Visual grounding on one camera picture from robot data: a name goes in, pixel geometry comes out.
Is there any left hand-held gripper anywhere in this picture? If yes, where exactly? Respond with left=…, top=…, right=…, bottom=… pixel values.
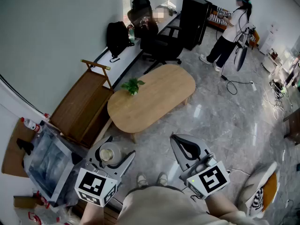
left=74, top=136, right=136, bottom=207

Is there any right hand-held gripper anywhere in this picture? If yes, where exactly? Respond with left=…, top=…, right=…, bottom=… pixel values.
left=170, top=134, right=231, bottom=200

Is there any person's left forearm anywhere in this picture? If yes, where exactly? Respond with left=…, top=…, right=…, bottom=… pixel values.
left=79, top=201, right=105, bottom=225

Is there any person's right forearm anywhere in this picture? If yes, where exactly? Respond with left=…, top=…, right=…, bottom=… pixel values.
left=205, top=191, right=242, bottom=220

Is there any oval wooden coffee table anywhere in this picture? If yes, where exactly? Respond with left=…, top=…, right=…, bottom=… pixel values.
left=107, top=64, right=196, bottom=144

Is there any person's right shoe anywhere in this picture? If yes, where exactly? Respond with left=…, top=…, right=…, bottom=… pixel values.
left=157, top=172, right=168, bottom=187

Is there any person's shoe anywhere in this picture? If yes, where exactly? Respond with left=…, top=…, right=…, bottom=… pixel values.
left=157, top=172, right=168, bottom=187
left=136, top=172, right=149, bottom=188

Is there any person's left shoe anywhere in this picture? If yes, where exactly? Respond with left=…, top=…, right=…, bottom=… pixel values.
left=136, top=172, right=149, bottom=188

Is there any dark brown wooden rack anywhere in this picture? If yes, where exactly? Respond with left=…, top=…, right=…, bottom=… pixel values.
left=49, top=59, right=115, bottom=149

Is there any white framed glass panel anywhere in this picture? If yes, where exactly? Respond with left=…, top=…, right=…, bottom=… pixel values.
left=23, top=120, right=88, bottom=207

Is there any person's beige shirt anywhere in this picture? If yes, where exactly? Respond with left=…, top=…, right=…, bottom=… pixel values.
left=116, top=186, right=267, bottom=225

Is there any green leafy potted plant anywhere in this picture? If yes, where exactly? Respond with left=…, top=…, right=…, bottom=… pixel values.
left=120, top=78, right=146, bottom=96

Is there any black object on cardboard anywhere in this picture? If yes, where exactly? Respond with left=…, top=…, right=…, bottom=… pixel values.
left=16, top=138, right=35, bottom=156

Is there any clear plastic water bottle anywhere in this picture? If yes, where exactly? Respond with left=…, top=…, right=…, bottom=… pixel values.
left=20, top=117, right=43, bottom=134

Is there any small brown cardboard box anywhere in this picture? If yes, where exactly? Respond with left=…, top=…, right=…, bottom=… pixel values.
left=13, top=195, right=38, bottom=209

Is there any grey chair seat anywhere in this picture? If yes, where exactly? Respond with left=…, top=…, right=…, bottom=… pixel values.
left=234, top=46, right=248, bottom=72

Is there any black office chair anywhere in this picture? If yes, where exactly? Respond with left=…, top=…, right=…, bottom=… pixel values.
left=127, top=0, right=185, bottom=75

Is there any black backpack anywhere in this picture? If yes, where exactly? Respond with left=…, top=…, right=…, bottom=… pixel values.
left=106, top=21, right=135, bottom=63

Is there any white low shelf unit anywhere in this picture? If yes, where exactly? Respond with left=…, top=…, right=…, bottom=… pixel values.
left=261, top=48, right=283, bottom=74

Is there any green glass vessel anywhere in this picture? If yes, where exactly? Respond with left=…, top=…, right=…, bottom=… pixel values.
left=127, top=24, right=136, bottom=45

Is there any tall black cabinet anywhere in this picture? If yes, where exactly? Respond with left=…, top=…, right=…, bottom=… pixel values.
left=180, top=0, right=211, bottom=51

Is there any sofa with striped cushion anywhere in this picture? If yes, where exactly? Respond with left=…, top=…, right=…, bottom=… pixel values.
left=207, top=7, right=233, bottom=30

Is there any black floor cable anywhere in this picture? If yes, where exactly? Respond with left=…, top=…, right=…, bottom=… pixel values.
left=220, top=75, right=252, bottom=96

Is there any long white wall bench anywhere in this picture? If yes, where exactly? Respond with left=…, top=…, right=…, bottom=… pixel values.
left=90, top=12, right=181, bottom=89

